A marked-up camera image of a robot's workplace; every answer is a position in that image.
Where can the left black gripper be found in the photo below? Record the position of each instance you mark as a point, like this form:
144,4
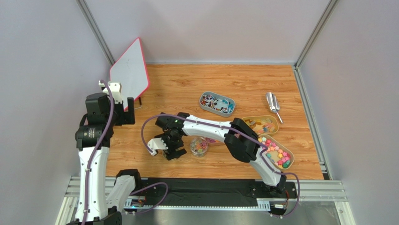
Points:
127,117

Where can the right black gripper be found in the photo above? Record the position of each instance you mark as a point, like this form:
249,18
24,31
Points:
173,146

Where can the clear plastic jar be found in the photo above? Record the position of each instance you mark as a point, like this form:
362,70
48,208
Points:
199,146

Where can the pink tray of gummy candies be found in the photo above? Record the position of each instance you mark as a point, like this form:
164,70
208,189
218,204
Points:
213,142

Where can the yellow tray of popsicle candies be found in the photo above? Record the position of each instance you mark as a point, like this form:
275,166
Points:
262,124

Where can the beige tray of star candies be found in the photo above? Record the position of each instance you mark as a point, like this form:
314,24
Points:
280,156

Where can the silver metal scoop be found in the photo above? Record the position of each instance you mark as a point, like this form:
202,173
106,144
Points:
273,104

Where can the gold metal jar lid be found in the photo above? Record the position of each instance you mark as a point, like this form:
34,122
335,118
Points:
164,154

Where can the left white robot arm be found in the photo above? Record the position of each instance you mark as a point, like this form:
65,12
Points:
93,140

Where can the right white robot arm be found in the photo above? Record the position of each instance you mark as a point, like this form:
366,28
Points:
241,141

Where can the white board with red edge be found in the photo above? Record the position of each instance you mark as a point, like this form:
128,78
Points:
131,71

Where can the blue tray of lollipops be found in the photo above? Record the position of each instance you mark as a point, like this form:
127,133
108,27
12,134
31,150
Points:
217,104

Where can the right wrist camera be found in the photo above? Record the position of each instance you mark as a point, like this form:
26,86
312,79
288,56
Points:
155,145

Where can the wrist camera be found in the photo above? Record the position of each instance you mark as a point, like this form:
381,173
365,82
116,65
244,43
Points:
155,145
115,88

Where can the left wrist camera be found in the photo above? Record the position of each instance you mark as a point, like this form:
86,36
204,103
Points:
115,88

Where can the aluminium frame rail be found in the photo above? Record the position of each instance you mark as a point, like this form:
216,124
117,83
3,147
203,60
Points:
304,191

